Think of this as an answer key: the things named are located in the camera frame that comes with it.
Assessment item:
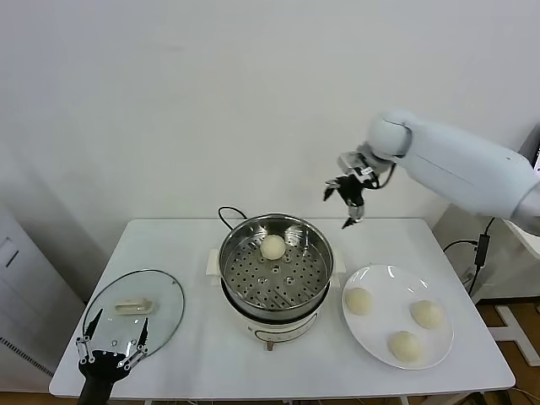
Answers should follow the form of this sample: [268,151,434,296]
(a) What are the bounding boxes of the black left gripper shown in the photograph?
[74,308,150,381]

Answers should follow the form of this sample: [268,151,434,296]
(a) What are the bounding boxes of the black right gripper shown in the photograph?
[322,175,368,230]

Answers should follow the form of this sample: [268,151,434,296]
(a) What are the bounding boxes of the round glass pot lid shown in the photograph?
[82,268,186,366]

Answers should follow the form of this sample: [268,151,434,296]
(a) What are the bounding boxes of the white steamed baozi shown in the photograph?
[259,234,286,261]
[387,330,424,365]
[344,287,374,316]
[409,300,446,330]

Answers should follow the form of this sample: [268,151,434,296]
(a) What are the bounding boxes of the stainless steel steamer basket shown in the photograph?
[219,213,334,321]

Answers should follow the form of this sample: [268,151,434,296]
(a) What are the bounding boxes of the white cabinet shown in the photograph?
[0,197,88,381]

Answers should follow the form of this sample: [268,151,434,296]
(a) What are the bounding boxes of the white round plate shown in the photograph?
[340,264,456,371]

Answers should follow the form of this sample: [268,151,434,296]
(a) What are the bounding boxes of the cream electric cooker base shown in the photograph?
[205,246,347,352]

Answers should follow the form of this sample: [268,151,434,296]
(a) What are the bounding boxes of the white side table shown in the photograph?
[434,214,540,368]

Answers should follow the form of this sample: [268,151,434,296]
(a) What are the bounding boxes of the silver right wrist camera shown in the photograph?
[336,149,376,178]

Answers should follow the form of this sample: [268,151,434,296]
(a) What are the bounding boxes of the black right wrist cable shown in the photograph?
[366,162,398,191]

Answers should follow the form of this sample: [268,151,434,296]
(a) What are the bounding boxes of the black cooker power cable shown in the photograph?
[217,205,250,231]

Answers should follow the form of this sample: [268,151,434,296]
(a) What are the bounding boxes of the black plugged cable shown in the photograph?
[441,239,478,254]
[468,264,482,303]

